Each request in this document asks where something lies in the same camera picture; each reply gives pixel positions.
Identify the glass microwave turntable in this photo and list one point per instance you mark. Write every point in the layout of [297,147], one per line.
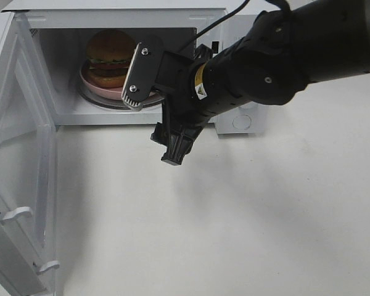
[153,100]

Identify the pink round plate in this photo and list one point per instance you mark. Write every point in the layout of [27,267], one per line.
[103,82]

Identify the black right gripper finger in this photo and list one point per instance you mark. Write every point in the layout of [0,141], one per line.
[177,136]
[203,52]

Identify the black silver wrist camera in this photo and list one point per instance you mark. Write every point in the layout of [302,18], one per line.
[142,73]

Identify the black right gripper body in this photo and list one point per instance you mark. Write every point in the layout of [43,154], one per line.
[195,89]

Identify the white microwave door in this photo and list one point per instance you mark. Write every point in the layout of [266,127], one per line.
[28,261]

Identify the white microwave oven body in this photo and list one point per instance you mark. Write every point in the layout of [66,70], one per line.
[61,30]

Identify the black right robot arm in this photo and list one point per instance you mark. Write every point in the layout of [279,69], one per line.
[284,51]

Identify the round white door button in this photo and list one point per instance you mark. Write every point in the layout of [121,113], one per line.
[242,122]

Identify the toy hamburger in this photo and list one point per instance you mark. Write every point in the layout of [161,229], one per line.
[110,49]

